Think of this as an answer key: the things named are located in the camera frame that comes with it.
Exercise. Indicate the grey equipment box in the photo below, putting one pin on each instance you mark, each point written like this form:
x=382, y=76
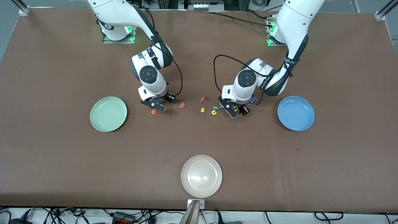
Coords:
x=202, y=6

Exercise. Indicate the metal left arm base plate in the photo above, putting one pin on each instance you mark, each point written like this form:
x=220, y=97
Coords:
x=275, y=44

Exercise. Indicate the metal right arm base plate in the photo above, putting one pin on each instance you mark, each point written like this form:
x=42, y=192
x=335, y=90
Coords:
x=118, y=42

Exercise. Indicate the green plate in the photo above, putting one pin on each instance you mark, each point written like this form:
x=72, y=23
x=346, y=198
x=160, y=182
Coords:
x=108, y=114

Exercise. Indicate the red foam letter w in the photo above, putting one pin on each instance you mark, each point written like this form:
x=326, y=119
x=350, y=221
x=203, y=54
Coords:
x=182, y=106

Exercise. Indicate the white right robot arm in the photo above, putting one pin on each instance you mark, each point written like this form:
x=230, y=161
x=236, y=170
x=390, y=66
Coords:
x=155, y=84

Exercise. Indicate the aluminium frame post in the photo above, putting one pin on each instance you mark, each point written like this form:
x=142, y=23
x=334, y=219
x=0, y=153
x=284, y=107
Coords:
x=164, y=3
x=247, y=3

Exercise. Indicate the aluminium camera pole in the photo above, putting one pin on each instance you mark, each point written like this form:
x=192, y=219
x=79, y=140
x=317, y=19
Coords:
x=191, y=216

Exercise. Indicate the beige plate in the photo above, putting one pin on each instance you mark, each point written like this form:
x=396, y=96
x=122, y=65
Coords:
x=201, y=176

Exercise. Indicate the metal pole mounting bracket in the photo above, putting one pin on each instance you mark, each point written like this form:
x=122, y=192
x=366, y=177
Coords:
x=202, y=204

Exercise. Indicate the blue plate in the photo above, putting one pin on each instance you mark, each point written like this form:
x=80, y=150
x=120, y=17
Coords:
x=295, y=113

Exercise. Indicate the red foam letter f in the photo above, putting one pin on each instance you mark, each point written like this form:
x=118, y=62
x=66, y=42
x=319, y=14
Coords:
x=202, y=100

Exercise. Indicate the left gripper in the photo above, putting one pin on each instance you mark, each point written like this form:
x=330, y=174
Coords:
x=243, y=108

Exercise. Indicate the aluminium frame corner rail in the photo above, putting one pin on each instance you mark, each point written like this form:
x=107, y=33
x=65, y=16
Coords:
x=381, y=15
x=23, y=11

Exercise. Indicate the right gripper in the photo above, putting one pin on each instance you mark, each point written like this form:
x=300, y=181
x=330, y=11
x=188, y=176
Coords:
x=167, y=97

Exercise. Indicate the blue foam letter m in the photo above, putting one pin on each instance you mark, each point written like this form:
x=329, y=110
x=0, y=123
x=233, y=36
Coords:
x=254, y=100

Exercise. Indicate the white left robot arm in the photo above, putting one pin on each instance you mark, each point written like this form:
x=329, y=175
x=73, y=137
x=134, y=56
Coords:
x=292, y=18

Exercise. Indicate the black power plug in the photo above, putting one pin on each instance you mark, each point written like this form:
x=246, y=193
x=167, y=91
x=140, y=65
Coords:
x=219, y=219

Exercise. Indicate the black power strip orange switches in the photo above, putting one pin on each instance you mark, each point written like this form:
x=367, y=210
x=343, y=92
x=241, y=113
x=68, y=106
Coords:
x=121, y=217

